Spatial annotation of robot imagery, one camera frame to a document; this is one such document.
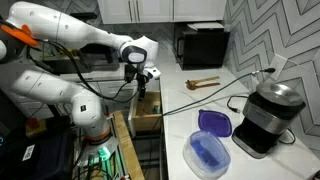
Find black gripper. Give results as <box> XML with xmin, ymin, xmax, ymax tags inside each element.
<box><xmin>134</xmin><ymin>68</ymin><xmax>162</xmax><ymax>101</ymax></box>

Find wooden drawer with white front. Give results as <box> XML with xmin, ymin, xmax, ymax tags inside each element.
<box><xmin>128</xmin><ymin>90</ymin><xmax>163</xmax><ymax>138</ymax></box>

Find dark wooden spoon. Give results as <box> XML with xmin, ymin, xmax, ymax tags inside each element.
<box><xmin>186</xmin><ymin>81</ymin><xmax>222</xmax><ymax>91</ymax></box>

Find light wooden spoon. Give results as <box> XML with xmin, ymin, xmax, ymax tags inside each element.
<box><xmin>185</xmin><ymin>76</ymin><xmax>221</xmax><ymax>86</ymax></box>

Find wooden robot bench top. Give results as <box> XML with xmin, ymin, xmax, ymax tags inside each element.
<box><xmin>113</xmin><ymin>110</ymin><xmax>146</xmax><ymax>180</ymax></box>

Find black microwave oven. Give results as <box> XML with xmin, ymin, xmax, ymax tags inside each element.
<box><xmin>173</xmin><ymin>22</ymin><xmax>231</xmax><ymax>71</ymax></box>

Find white upper cabinet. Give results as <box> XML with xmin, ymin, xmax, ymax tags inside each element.
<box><xmin>97</xmin><ymin>0</ymin><xmax>228</xmax><ymax>25</ymax></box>

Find white sheet on microwave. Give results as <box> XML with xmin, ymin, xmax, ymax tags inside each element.
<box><xmin>186</xmin><ymin>21</ymin><xmax>225</xmax><ymax>33</ymax></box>

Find black controller box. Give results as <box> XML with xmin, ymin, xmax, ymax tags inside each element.
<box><xmin>0</xmin><ymin>126</ymin><xmax>75</xmax><ymax>180</ymax></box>

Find black and steel coffee maker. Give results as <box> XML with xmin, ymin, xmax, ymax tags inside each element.
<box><xmin>232</xmin><ymin>82</ymin><xmax>307</xmax><ymax>159</ymax></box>

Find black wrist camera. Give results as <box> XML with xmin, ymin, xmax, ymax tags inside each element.
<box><xmin>124</xmin><ymin>64</ymin><xmax>136</xmax><ymax>84</ymax></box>

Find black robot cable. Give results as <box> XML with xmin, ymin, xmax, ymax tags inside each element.
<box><xmin>28</xmin><ymin>38</ymin><xmax>139</xmax><ymax>103</ymax></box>

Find aluminium frame rail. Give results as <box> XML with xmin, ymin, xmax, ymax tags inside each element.
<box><xmin>109</xmin><ymin>114</ymin><xmax>130</xmax><ymax>180</ymax></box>

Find orange cable holder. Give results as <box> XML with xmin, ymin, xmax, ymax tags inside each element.
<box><xmin>0</xmin><ymin>23</ymin><xmax>40</xmax><ymax>48</ymax></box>

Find white wall outlet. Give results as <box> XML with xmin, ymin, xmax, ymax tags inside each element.
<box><xmin>269</xmin><ymin>53</ymin><xmax>288</xmax><ymax>81</ymax></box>

